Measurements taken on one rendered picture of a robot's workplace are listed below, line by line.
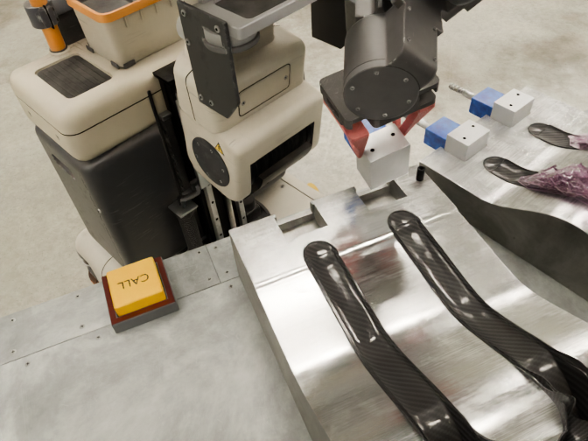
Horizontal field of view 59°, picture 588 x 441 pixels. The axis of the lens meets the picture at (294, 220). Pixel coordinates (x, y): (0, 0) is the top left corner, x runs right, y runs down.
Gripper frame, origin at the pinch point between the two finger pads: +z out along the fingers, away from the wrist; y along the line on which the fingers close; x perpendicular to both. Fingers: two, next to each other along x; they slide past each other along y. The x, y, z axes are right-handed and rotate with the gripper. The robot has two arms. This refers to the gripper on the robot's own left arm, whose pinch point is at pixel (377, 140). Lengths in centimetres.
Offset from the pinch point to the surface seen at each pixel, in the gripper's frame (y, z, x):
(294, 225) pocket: -11.8, 9.1, -0.2
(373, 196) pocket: -0.8, 10.6, -0.3
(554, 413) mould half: -2.0, -1.5, -31.9
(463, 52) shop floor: 115, 135, 123
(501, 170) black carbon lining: 17.8, 14.6, -2.7
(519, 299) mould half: 4.5, 5.7, -21.3
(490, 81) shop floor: 111, 131, 98
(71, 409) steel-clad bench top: -43.3, 9.6, -9.5
